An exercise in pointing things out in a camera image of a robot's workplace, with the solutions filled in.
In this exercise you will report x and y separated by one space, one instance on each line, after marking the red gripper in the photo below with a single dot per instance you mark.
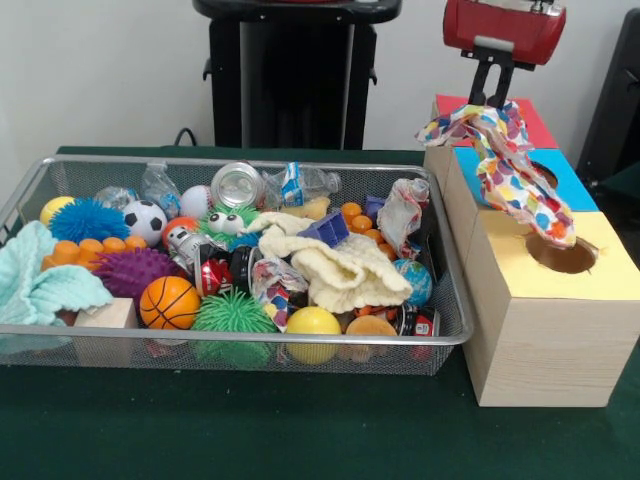
500 25

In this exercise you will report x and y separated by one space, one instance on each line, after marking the colourful dotted cloth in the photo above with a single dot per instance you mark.
505 165

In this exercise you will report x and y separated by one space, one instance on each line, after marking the wooden box with three holes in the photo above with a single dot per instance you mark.
550 350

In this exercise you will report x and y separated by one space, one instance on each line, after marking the silver mesh bin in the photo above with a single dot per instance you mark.
150 357

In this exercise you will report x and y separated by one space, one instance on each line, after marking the dark green tablecloth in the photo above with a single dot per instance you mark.
300 430
625 182

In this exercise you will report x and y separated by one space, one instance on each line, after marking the blue globe ball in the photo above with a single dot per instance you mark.
417 282

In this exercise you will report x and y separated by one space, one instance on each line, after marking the purple toy block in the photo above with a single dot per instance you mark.
327 229

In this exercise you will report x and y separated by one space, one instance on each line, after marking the cream knitted cloth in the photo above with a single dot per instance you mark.
345 275

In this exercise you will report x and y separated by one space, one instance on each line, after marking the smooth yellow ball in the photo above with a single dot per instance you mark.
314 322

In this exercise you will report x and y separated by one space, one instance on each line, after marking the green spiky rubber ball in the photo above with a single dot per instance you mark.
232 315

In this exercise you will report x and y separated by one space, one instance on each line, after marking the small soccer ball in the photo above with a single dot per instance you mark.
145 217

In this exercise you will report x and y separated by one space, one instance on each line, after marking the orange toy basketball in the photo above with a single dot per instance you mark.
170 302

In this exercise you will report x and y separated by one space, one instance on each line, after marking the purple spiky ball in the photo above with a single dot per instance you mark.
132 270

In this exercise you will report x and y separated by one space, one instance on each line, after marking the blue spiky rubber ball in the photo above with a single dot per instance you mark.
87 220

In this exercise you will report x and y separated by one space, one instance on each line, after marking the mint green cloth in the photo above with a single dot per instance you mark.
30 280

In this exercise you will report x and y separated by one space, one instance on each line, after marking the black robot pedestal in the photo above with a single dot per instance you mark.
295 80

